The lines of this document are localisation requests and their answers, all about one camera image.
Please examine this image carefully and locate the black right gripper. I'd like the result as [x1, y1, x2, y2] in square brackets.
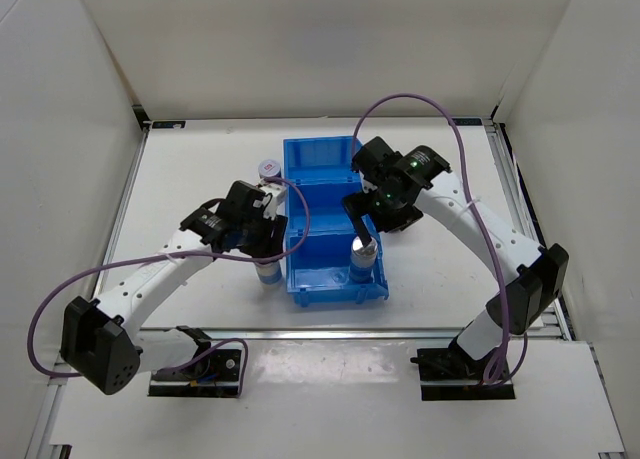
[341, 182, 423, 249]

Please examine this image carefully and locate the silver lid peppercorn jar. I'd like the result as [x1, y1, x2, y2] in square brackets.
[349, 236, 378, 283]
[255, 261, 282, 286]

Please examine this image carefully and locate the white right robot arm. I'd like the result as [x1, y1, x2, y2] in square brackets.
[342, 137, 569, 379]

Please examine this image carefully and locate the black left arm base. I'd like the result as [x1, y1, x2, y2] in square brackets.
[147, 326, 249, 399]

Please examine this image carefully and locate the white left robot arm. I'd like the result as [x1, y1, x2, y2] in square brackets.
[61, 178, 287, 395]

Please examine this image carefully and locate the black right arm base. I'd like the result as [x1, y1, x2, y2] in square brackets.
[410, 340, 516, 402]

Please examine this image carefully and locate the blue middle storage bin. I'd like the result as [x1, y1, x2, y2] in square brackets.
[285, 180, 362, 235]

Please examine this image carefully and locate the blue storage bin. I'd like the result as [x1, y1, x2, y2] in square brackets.
[285, 180, 362, 235]
[283, 136, 360, 184]
[286, 232, 389, 307]

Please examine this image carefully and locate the blue near storage bin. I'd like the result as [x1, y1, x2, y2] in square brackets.
[286, 232, 389, 307]

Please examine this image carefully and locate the blue far storage bin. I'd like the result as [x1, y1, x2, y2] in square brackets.
[283, 136, 360, 184]

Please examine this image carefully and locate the white lid dark jar left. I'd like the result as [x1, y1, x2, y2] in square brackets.
[258, 159, 282, 179]

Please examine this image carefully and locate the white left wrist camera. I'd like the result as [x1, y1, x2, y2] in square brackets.
[254, 177, 287, 220]

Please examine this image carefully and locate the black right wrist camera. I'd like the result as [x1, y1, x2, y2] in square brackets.
[351, 136, 402, 179]

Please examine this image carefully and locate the aluminium table edge rail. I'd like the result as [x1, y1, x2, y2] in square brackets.
[134, 326, 566, 341]

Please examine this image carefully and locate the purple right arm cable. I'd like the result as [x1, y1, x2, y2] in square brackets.
[349, 93, 529, 388]

